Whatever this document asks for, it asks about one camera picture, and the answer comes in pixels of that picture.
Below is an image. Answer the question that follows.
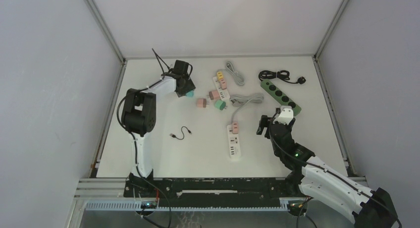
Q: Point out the teal blue charger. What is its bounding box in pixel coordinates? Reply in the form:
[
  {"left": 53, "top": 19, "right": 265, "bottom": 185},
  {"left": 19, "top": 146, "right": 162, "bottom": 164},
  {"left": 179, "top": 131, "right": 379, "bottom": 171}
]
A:
[{"left": 185, "top": 91, "right": 194, "bottom": 98}]

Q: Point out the pink charger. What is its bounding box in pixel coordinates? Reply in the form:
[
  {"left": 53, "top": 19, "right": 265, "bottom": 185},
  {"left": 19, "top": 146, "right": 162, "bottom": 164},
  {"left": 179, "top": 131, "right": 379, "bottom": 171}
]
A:
[
  {"left": 219, "top": 79, "right": 227, "bottom": 90},
  {"left": 196, "top": 98, "right": 209, "bottom": 108},
  {"left": 208, "top": 90, "right": 220, "bottom": 101},
  {"left": 231, "top": 122, "right": 239, "bottom": 134}
]

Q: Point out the white power strip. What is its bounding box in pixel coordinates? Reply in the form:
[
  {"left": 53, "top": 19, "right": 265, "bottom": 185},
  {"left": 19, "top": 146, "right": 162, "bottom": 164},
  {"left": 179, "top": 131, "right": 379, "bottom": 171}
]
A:
[
  {"left": 213, "top": 76, "right": 230, "bottom": 102},
  {"left": 226, "top": 124, "right": 241, "bottom": 161}
]

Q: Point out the short black usb cable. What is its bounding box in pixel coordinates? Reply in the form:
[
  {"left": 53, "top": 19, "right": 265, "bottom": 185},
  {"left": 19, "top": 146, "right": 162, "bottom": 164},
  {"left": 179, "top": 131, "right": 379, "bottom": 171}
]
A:
[{"left": 169, "top": 126, "right": 193, "bottom": 140}]

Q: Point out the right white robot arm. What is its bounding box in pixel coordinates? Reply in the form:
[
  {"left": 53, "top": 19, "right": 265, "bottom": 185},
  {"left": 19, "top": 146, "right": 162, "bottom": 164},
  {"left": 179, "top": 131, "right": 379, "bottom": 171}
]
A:
[{"left": 256, "top": 112, "right": 402, "bottom": 228}]

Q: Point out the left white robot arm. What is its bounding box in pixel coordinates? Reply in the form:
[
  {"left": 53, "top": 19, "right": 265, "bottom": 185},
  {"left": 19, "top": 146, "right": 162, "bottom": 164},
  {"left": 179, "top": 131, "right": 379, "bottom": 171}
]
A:
[{"left": 117, "top": 60, "right": 196, "bottom": 197}]

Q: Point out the green power strip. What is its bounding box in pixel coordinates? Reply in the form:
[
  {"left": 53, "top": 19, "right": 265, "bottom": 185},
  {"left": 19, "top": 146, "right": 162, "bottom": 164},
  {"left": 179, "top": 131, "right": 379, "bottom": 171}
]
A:
[{"left": 260, "top": 79, "right": 302, "bottom": 115}]

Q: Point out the yellow charger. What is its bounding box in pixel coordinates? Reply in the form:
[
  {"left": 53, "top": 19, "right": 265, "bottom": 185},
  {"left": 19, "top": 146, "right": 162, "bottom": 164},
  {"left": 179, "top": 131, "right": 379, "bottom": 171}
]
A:
[{"left": 216, "top": 71, "right": 224, "bottom": 80}]

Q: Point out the green charger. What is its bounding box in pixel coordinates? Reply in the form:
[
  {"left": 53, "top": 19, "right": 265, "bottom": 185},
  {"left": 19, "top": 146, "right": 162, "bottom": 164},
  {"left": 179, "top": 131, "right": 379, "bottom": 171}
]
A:
[{"left": 214, "top": 100, "right": 226, "bottom": 111}]

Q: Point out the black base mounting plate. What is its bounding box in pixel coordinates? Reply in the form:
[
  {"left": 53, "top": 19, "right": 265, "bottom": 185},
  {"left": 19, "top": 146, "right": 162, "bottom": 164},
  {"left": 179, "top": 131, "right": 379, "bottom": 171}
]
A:
[{"left": 123, "top": 177, "right": 306, "bottom": 209}]

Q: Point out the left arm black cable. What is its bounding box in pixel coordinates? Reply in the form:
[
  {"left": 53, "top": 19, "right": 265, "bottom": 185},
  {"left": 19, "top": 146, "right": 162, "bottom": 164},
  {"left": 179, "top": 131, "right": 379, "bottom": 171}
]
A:
[{"left": 116, "top": 48, "right": 194, "bottom": 228}]

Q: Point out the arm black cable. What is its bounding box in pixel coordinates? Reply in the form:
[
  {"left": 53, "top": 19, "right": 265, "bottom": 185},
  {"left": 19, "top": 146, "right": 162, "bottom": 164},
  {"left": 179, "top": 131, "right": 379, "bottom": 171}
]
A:
[
  {"left": 116, "top": 48, "right": 194, "bottom": 228},
  {"left": 268, "top": 112, "right": 403, "bottom": 228}
]

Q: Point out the grey cord of near strip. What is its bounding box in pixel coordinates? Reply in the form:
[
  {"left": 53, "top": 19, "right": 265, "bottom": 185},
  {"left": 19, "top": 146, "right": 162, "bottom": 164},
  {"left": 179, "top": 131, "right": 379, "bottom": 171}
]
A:
[{"left": 229, "top": 93, "right": 265, "bottom": 125}]

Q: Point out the grey cord of strip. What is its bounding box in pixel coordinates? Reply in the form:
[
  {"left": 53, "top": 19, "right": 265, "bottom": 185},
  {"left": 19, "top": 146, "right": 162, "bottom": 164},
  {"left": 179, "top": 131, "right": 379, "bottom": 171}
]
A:
[
  {"left": 229, "top": 93, "right": 265, "bottom": 125},
  {"left": 225, "top": 61, "right": 246, "bottom": 87}
]

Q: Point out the grey cord of far strip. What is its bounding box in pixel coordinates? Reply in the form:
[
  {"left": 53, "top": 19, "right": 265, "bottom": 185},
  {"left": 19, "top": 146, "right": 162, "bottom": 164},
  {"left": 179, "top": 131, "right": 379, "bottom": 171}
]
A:
[{"left": 225, "top": 61, "right": 246, "bottom": 87}]

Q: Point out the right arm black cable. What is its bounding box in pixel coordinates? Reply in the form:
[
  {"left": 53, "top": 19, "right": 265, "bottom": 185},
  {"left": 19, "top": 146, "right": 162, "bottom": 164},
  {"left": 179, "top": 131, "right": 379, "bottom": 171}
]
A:
[{"left": 268, "top": 112, "right": 403, "bottom": 228}]

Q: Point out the white slotted cable duct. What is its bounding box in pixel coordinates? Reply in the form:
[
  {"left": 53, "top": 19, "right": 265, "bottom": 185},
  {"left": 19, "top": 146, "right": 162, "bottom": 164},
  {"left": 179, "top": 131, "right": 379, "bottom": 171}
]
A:
[{"left": 85, "top": 201, "right": 290, "bottom": 211}]

